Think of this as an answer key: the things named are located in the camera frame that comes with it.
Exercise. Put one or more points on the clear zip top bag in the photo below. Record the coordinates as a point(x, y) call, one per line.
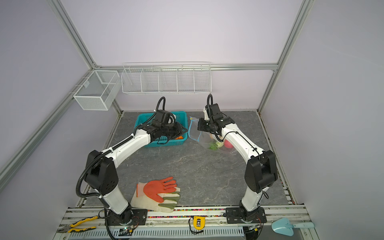
point(204, 138)

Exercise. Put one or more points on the teal plastic scoop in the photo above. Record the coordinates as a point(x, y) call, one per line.
point(283, 226)

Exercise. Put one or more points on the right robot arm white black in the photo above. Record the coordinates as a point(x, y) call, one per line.
point(261, 167)

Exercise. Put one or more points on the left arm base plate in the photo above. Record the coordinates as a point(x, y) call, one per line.
point(135, 217)

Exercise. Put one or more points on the yellow black pliers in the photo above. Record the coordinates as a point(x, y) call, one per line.
point(73, 228)

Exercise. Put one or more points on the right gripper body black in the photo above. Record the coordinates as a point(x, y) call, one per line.
point(206, 125)

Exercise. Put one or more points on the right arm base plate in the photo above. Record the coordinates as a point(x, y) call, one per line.
point(240, 215)

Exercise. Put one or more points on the green striped work glove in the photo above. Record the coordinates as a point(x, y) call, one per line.
point(170, 200)

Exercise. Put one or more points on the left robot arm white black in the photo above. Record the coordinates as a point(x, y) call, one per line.
point(100, 178)

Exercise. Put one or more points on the yellow tape measure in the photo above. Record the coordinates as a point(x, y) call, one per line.
point(197, 224)

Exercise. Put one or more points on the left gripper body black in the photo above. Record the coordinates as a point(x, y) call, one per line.
point(171, 131)

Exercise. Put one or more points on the white mesh box basket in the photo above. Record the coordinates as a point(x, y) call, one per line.
point(99, 90)

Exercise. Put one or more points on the white wire shelf basket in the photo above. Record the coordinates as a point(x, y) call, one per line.
point(167, 78)

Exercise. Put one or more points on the teal plastic basket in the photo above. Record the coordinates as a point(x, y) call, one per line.
point(180, 116)

